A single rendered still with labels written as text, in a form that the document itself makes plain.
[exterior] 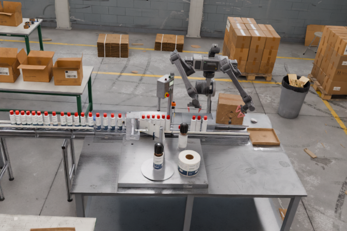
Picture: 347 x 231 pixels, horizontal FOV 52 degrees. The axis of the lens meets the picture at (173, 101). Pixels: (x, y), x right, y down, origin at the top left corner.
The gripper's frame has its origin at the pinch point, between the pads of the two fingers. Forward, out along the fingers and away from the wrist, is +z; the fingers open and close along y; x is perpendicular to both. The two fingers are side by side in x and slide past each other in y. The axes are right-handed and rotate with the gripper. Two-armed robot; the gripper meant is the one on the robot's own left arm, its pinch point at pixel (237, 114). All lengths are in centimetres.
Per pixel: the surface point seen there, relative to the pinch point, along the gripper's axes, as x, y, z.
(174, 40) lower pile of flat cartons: 30, -446, 111
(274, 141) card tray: 58, -1, -3
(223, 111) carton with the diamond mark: 4.1, -28.0, 17.3
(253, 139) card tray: 40.3, -2.9, 11.0
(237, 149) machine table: 24.3, 14.8, 24.2
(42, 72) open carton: -164, -119, 170
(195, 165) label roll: -25, 62, 42
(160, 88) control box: -76, -7, 34
